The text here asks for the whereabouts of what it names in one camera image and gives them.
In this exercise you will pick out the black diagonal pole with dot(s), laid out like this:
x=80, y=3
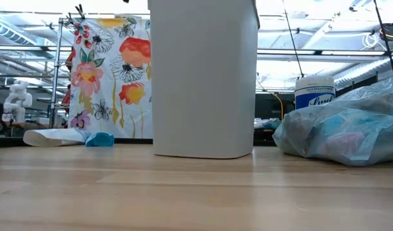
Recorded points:
x=385, y=38

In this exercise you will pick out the small blue folded bag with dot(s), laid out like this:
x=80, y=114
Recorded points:
x=100, y=140

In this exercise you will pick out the teal white cloth pile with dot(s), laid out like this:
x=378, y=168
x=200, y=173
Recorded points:
x=268, y=123

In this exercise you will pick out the floral print cloth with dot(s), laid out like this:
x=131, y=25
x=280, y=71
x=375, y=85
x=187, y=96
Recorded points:
x=100, y=80

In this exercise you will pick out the black monitor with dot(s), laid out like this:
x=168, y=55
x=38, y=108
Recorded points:
x=270, y=106

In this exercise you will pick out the white plastic trash bin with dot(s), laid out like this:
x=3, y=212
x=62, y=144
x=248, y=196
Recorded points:
x=202, y=80

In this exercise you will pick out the yellow Lysol wipes canister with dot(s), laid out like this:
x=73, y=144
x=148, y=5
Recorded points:
x=314, y=93

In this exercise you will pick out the black clip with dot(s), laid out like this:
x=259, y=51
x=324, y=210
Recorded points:
x=80, y=11
x=69, y=19

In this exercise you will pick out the white plastic object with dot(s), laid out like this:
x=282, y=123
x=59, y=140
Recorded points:
x=18, y=99

